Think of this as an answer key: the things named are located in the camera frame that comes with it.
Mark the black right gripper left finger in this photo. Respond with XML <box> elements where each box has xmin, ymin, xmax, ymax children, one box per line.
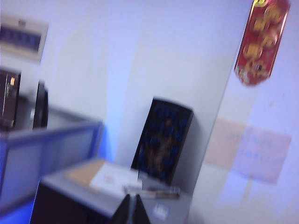
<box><xmin>109</xmin><ymin>193</ymin><xmax>132</xmax><ymax>224</ymax></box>

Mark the black box of blue roses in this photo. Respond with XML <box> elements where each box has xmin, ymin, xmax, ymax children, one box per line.
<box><xmin>130</xmin><ymin>97</ymin><xmax>194</xmax><ymax>186</ymax></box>

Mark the grey framed office partition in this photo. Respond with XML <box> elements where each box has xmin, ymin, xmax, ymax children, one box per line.
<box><xmin>0</xmin><ymin>106</ymin><xmax>105</xmax><ymax>212</ymax></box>

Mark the brown kraft envelope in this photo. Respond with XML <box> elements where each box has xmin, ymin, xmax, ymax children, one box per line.
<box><xmin>64</xmin><ymin>160</ymin><xmax>106</xmax><ymax>187</ymax></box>

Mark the black Midea microwave oven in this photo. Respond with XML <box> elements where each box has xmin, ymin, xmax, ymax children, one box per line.
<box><xmin>30</xmin><ymin>158</ymin><xmax>193</xmax><ymax>224</ymax></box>

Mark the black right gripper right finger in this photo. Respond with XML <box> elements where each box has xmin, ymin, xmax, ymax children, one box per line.
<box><xmin>133</xmin><ymin>194</ymin><xmax>151</xmax><ymax>224</ymax></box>

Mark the large white paper sheet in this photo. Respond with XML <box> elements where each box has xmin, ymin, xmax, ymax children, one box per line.
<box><xmin>90</xmin><ymin>162</ymin><xmax>143</xmax><ymax>194</ymax></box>

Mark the red gold hanging decoration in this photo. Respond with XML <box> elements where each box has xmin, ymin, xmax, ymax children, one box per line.
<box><xmin>235</xmin><ymin>0</ymin><xmax>292</xmax><ymax>87</ymax></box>

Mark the pink paper wall notice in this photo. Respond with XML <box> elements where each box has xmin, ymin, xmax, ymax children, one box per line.
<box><xmin>205</xmin><ymin>118</ymin><xmax>248</xmax><ymax>168</ymax></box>

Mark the black computer monitor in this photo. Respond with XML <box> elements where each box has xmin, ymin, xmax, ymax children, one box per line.
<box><xmin>32</xmin><ymin>81</ymin><xmax>49</xmax><ymax>130</ymax></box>

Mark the pale lavender paper wall notice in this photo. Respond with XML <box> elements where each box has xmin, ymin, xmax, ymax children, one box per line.
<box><xmin>231</xmin><ymin>126</ymin><xmax>292</xmax><ymax>185</ymax></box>

